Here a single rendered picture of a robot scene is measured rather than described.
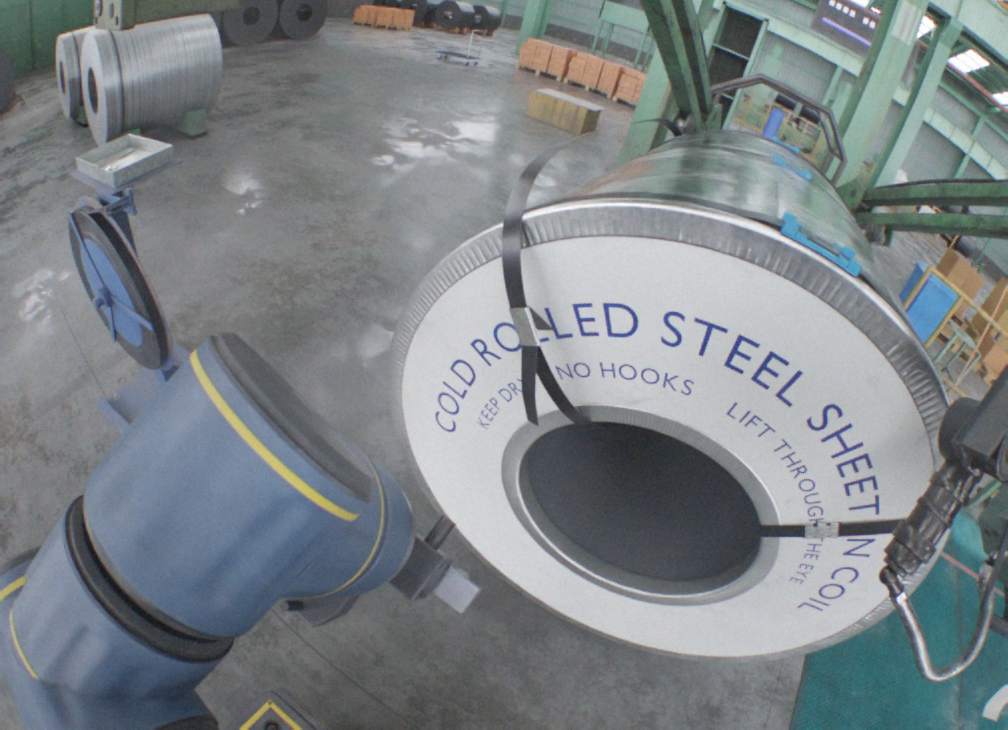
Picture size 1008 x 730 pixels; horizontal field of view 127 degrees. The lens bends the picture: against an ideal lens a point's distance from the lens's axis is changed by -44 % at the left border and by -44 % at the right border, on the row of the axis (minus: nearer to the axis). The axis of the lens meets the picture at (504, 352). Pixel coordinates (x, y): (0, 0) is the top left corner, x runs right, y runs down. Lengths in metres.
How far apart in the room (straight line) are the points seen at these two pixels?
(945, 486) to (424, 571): 0.53
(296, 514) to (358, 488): 0.03
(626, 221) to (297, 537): 0.49
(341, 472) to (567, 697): 1.45
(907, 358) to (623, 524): 0.83
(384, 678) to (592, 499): 0.83
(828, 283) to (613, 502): 0.85
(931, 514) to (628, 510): 0.85
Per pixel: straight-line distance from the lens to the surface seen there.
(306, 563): 0.21
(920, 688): 2.87
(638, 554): 1.16
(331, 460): 0.18
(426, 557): 0.40
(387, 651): 1.51
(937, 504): 0.57
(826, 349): 0.60
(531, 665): 1.56
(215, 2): 0.80
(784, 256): 0.55
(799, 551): 0.87
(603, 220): 0.58
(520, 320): 0.63
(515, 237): 0.62
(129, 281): 1.41
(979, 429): 0.52
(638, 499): 1.26
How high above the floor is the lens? 1.49
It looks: 42 degrees down
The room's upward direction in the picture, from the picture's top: 17 degrees clockwise
